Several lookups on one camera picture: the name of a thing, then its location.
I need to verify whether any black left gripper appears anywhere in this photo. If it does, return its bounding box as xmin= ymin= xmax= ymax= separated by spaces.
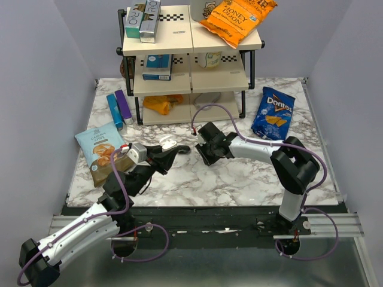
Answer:
xmin=129 ymin=142 xmax=180 ymax=198

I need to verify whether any white earbud charging case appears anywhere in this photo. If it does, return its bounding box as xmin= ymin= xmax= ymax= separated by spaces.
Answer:
xmin=159 ymin=135 xmax=178 ymax=151

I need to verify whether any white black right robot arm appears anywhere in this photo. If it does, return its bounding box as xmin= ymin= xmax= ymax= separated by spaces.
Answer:
xmin=193 ymin=122 xmax=320 ymax=234

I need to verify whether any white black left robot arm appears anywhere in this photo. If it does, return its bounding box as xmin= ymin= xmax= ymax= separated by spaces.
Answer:
xmin=17 ymin=143 xmax=189 ymax=286

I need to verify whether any orange plastic bag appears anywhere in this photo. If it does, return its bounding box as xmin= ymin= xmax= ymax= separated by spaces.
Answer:
xmin=142 ymin=94 xmax=184 ymax=115

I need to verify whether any blue Doritos bag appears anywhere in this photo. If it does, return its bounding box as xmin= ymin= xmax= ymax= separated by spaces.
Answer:
xmin=251 ymin=87 xmax=296 ymax=141

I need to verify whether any cassava chips bag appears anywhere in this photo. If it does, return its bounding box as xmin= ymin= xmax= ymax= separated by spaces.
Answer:
xmin=75 ymin=122 xmax=133 ymax=187

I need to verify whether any blue tube box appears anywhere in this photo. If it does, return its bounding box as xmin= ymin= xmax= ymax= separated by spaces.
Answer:
xmin=107 ymin=94 xmax=124 ymax=130

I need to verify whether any purple tube box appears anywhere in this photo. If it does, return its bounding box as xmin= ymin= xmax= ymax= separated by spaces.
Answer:
xmin=115 ymin=90 xmax=133 ymax=125

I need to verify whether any beige three-tier shelf rack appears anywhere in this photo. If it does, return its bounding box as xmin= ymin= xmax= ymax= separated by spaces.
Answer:
xmin=116 ymin=5 xmax=265 ymax=125

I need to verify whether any white printed mug middle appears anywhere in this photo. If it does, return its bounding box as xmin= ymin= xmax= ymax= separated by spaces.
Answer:
xmin=197 ymin=51 xmax=221 ymax=69

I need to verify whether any white printed mug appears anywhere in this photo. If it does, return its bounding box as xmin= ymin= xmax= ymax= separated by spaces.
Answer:
xmin=190 ymin=0 xmax=222 ymax=22
xmin=197 ymin=51 xmax=221 ymax=69

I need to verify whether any blue white box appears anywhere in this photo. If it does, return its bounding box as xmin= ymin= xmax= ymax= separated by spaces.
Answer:
xmin=142 ymin=54 xmax=173 ymax=81

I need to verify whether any brown object behind rack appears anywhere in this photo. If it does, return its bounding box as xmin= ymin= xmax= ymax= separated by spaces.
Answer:
xmin=119 ymin=57 xmax=135 ymax=79

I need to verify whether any orange honey dijon chips bag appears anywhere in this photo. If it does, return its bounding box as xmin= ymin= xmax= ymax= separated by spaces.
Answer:
xmin=199 ymin=0 xmax=278 ymax=49

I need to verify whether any silver toothpaste box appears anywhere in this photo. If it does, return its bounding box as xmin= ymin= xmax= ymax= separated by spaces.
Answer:
xmin=139 ymin=0 xmax=161 ymax=43

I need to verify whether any white printed mug top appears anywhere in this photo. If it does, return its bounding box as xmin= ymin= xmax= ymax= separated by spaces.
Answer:
xmin=190 ymin=0 xmax=222 ymax=22

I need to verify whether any teal toothpaste box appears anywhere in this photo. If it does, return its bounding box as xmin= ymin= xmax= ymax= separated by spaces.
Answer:
xmin=124 ymin=1 xmax=146 ymax=39

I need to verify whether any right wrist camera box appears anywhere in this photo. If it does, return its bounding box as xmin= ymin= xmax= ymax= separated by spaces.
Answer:
xmin=194 ymin=131 xmax=206 ymax=146

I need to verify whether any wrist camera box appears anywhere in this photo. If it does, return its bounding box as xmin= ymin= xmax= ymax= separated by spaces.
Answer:
xmin=127 ymin=143 xmax=147 ymax=164
xmin=194 ymin=131 xmax=206 ymax=146

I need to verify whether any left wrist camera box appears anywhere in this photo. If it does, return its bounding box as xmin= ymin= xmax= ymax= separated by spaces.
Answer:
xmin=127 ymin=143 xmax=147 ymax=164

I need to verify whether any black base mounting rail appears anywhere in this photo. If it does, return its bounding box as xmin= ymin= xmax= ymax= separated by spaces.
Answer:
xmin=110 ymin=206 xmax=311 ymax=254

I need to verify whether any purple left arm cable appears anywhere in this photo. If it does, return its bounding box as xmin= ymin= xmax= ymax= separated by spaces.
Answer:
xmin=16 ymin=145 xmax=170 ymax=286

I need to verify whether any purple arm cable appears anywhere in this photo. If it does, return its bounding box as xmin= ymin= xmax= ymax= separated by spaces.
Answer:
xmin=190 ymin=103 xmax=339 ymax=261
xmin=16 ymin=145 xmax=170 ymax=286

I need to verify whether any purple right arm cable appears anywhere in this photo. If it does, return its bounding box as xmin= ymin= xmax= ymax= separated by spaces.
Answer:
xmin=190 ymin=103 xmax=339 ymax=261

